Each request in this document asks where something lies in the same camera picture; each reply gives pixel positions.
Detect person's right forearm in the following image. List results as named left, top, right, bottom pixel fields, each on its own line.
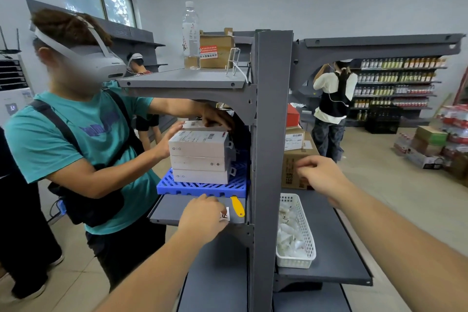
left=328, top=180, right=468, bottom=312

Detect black plastic crate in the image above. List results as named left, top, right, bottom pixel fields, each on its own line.
left=364, top=105, right=401, bottom=135

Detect person's left hand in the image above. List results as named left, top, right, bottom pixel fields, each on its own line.
left=177, top=194, right=230, bottom=247

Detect white headset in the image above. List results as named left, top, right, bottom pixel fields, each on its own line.
left=29, top=15, right=127, bottom=82

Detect brown printed cardboard box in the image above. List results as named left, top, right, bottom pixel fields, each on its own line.
left=280, top=146, right=322, bottom=191

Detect cardboard box with red label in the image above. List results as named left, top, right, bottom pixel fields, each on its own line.
left=184, top=28, right=235, bottom=69

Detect white printed cardboard box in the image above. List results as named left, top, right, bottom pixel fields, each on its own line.
left=406, top=146, right=445, bottom=170

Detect white flat carton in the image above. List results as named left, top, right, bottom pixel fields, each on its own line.
left=168, top=130, right=235, bottom=158
left=182, top=120, right=230, bottom=132
left=172, top=168, right=235, bottom=185
left=170, top=156, right=237, bottom=173

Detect white standing air conditioner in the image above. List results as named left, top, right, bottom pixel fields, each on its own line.
left=0, top=57, right=36, bottom=129

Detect stack of wrapped bottle packs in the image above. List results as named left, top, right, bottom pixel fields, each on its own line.
left=436, top=104, right=468, bottom=177

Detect blue plastic slatted tray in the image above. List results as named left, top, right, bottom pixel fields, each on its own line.
left=156, top=161, right=251, bottom=199

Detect black router with antennas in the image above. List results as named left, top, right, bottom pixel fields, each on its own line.
left=0, top=26, right=23, bottom=61

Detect person's left forearm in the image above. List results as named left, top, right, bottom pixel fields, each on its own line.
left=93, top=229, right=210, bottom=312

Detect green cardboard box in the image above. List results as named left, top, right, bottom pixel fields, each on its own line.
left=415, top=125, right=449, bottom=147

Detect pack of red-capped bottles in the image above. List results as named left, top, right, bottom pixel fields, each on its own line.
left=393, top=133, right=416, bottom=156

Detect white wire rack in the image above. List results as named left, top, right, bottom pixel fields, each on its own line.
left=225, top=47, right=253, bottom=84

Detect person's right hand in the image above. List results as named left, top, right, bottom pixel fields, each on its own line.
left=295, top=156, right=352, bottom=209

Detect clear plastic water bottle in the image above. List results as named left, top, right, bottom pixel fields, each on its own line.
left=182, top=1, right=202, bottom=70

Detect grey metal shelf unit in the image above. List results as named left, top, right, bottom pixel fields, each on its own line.
left=117, top=29, right=467, bottom=312

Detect grey shelf rack of bottles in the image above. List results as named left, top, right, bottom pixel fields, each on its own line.
left=349, top=55, right=449, bottom=129

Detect white plastic basket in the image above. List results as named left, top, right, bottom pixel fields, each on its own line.
left=276, top=193, right=317, bottom=270

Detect black backpack harness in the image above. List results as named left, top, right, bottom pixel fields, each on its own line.
left=29, top=89, right=145, bottom=228

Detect rows of bottles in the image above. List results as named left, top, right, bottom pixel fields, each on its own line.
left=352, top=57, right=447, bottom=121

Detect pile of white packets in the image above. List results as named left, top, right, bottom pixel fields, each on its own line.
left=277, top=201, right=308, bottom=259

